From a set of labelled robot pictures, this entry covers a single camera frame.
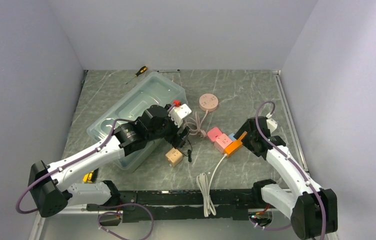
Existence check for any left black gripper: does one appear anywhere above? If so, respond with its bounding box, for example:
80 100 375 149
147 104 191 148

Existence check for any black power adapter plug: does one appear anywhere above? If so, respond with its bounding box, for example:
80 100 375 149
172 129 190 149

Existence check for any orange power strip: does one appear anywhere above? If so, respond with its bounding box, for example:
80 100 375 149
224 131 247 158

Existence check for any beige cube socket adapter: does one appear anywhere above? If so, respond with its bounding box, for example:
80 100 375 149
165 148 184 167

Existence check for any dark pink plug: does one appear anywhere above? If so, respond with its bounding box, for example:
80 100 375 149
206 127 223 143

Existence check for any round pink power socket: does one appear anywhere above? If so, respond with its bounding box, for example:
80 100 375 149
199 93 219 112

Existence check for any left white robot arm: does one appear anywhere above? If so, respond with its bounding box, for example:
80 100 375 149
26 103 192 218

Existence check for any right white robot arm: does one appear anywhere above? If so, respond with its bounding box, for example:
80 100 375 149
234 116 338 240

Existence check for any pink square socket adapter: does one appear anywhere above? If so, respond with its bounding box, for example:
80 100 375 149
214 133 233 154

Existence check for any blue small adapter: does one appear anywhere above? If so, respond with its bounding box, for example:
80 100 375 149
228 133 237 142

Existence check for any clear plastic storage box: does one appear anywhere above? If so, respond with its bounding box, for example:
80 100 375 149
86 72 188 173

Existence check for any small orange black screwdriver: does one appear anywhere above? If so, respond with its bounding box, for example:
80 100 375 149
125 65 148 85

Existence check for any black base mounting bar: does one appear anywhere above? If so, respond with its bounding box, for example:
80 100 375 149
86 188 270 223

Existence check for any yellow black screwdriver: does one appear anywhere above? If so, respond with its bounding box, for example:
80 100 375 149
82 168 99 184

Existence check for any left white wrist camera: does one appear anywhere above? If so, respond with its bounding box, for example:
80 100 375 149
168 100 192 128

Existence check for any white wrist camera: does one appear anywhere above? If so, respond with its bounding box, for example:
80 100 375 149
265 113 278 134
168 100 192 128

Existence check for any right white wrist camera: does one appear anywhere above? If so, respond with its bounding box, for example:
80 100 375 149
265 113 278 134

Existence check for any white coiled cable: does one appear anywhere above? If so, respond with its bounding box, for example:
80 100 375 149
196 154 228 218

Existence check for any aluminium frame rail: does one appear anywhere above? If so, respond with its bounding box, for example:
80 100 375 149
28 204 92 240

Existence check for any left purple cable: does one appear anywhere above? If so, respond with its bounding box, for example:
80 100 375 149
15 118 133 215

